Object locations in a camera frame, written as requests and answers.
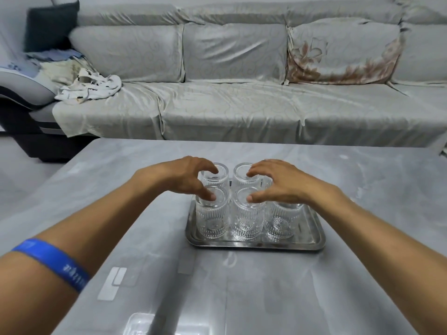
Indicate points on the group of ribbed clear glasses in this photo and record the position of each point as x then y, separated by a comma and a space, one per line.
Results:
213, 219

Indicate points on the person's right hand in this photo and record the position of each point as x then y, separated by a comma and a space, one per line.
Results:
286, 186

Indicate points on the white patterned garment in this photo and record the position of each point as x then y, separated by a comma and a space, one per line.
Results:
90, 87

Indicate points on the person's left hand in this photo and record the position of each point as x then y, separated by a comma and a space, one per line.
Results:
174, 177

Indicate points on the cream crumpled cloth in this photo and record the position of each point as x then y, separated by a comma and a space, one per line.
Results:
61, 71

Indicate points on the floral print cushion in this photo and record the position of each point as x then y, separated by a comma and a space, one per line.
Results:
342, 52

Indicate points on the blue folded cloth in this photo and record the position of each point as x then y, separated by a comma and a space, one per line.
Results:
52, 55

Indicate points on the person's left thumb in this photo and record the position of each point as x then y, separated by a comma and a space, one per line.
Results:
204, 191

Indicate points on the stainless steel tray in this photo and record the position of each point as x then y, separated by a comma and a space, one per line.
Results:
258, 243

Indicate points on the person's right thumb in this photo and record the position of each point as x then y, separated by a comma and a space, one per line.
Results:
260, 197

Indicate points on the blue rubber wristband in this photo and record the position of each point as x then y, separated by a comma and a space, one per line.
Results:
52, 259

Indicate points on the dark teal pillow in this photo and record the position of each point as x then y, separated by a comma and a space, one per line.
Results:
49, 26

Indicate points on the person's right forearm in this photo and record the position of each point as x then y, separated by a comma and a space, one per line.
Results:
377, 240

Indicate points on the grey sofa back cushion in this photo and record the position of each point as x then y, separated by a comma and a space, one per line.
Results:
234, 52
426, 52
129, 54

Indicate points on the grey sofa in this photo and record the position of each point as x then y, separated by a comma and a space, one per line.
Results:
21, 94

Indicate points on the person's left forearm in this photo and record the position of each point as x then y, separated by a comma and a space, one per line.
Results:
87, 226

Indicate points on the grey patterned sofa cover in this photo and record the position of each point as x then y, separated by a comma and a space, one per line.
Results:
227, 108

